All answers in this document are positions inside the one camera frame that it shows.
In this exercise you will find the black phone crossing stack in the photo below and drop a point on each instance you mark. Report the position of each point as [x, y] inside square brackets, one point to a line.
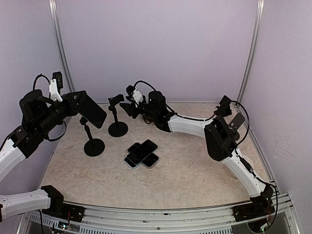
[138, 152]

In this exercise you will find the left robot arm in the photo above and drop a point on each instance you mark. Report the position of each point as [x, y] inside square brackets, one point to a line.
[15, 153]

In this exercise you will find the black folding phone stand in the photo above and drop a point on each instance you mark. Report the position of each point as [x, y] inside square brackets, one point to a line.
[224, 109]

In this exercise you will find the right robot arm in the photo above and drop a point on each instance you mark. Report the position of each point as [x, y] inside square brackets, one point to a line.
[222, 141]

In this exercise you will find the black plate phone stand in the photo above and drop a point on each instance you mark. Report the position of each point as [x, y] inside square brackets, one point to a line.
[235, 124]

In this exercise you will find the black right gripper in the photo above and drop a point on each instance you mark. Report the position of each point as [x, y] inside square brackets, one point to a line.
[129, 107]

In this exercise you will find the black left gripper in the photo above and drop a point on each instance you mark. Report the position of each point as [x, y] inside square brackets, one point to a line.
[70, 101]

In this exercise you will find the white bowl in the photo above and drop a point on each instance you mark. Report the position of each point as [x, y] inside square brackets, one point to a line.
[250, 162]

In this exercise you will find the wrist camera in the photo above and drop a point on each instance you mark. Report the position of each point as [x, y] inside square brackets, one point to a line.
[134, 92]
[55, 86]

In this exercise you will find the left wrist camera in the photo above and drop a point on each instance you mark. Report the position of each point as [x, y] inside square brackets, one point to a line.
[55, 86]

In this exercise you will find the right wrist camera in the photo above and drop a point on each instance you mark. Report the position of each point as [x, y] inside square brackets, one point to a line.
[134, 92]

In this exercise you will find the light blue bottom phone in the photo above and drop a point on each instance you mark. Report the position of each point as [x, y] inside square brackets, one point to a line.
[130, 163]

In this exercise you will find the short black phone stand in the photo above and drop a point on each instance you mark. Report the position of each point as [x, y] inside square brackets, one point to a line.
[94, 146]

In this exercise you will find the tall black clamp phone stand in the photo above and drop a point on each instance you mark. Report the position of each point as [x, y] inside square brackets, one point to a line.
[118, 128]

